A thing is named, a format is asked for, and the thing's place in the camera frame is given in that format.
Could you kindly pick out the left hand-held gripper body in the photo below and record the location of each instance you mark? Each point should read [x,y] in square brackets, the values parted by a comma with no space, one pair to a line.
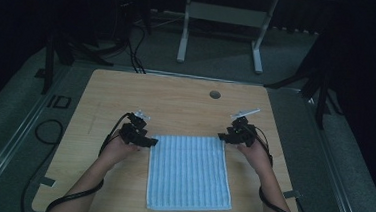
[133,132]

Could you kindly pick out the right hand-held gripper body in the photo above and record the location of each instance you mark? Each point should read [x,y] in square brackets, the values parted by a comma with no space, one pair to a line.
[242,132]

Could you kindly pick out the blue striped towel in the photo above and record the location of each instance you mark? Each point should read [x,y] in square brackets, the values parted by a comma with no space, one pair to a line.
[189,173]

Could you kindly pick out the person's left hand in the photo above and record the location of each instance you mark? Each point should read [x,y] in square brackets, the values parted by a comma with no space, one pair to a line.
[117,150]

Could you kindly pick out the person's right hand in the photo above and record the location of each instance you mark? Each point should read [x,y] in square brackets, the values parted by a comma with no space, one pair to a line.
[256,155]

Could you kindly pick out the grey tape piece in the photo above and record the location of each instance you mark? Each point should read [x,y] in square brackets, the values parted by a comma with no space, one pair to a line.
[47,181]
[292,194]

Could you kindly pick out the black tripod stand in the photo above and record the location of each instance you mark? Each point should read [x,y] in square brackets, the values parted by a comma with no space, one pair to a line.
[317,88]
[59,53]

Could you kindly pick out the metal floor rail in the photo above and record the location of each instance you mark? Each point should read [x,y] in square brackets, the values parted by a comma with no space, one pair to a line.
[17,134]
[333,169]

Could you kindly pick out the white metal desk frame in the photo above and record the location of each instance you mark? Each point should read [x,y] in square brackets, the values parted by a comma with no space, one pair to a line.
[227,15]

